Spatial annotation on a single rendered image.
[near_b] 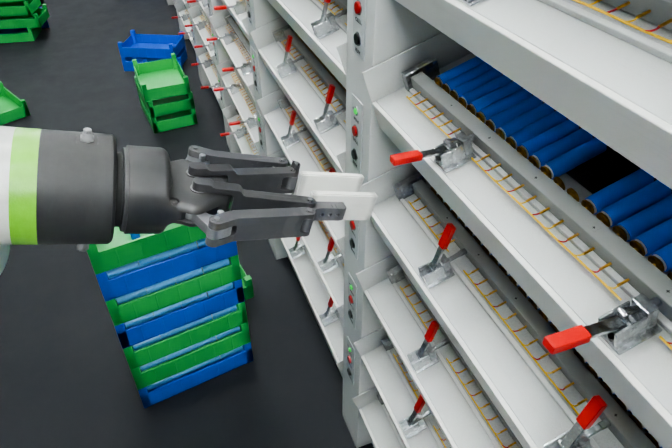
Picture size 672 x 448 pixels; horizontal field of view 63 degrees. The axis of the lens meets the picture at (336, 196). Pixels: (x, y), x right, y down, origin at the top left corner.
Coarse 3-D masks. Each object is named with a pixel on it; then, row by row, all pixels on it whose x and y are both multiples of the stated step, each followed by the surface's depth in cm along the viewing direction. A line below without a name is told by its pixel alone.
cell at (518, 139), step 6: (552, 114) 61; (558, 114) 61; (540, 120) 61; (546, 120) 61; (552, 120) 61; (558, 120) 61; (564, 120) 61; (528, 126) 61; (534, 126) 61; (540, 126) 61; (546, 126) 61; (552, 126) 61; (516, 132) 61; (522, 132) 61; (528, 132) 61; (534, 132) 61; (540, 132) 61; (516, 138) 61; (522, 138) 61; (528, 138) 61; (516, 144) 61
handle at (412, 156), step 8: (448, 144) 62; (408, 152) 61; (416, 152) 61; (424, 152) 62; (432, 152) 62; (440, 152) 62; (392, 160) 61; (400, 160) 60; (408, 160) 61; (416, 160) 61
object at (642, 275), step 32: (448, 96) 69; (480, 128) 63; (480, 160) 61; (512, 160) 58; (544, 192) 53; (576, 224) 50; (576, 256) 49; (608, 256) 47; (640, 256) 46; (608, 288) 46; (640, 288) 45
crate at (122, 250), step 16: (176, 224) 125; (112, 240) 120; (128, 240) 120; (144, 240) 114; (160, 240) 116; (176, 240) 118; (192, 240) 120; (96, 256) 110; (112, 256) 112; (128, 256) 114; (144, 256) 116; (96, 272) 112
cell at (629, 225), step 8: (664, 200) 49; (648, 208) 49; (656, 208) 49; (664, 208) 49; (632, 216) 49; (640, 216) 49; (648, 216) 49; (656, 216) 48; (664, 216) 49; (624, 224) 49; (632, 224) 48; (640, 224) 48; (648, 224) 48; (656, 224) 49; (632, 232) 48; (640, 232) 48
